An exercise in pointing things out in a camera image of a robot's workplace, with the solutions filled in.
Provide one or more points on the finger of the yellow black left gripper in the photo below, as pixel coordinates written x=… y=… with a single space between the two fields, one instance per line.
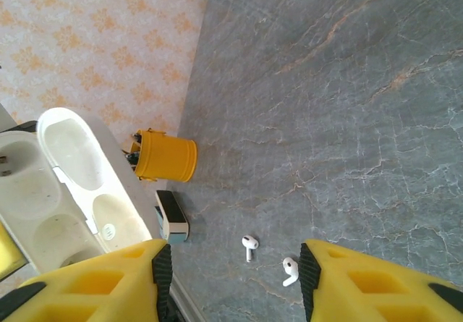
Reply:
x=18 y=126
x=9 y=257

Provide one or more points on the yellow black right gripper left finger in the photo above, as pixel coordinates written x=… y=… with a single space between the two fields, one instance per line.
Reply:
x=90 y=293

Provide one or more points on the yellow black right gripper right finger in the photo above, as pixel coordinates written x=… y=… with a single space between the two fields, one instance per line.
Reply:
x=380 y=293

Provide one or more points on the white earbud charging case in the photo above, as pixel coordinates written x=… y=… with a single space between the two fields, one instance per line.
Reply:
x=72 y=177

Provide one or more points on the black pen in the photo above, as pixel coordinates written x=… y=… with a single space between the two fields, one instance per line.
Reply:
x=133 y=152

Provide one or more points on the yellow pen cup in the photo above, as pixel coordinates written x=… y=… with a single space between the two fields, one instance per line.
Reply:
x=170 y=157

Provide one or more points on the aluminium left table side rail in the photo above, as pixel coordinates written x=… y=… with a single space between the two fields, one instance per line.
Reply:
x=188 y=304

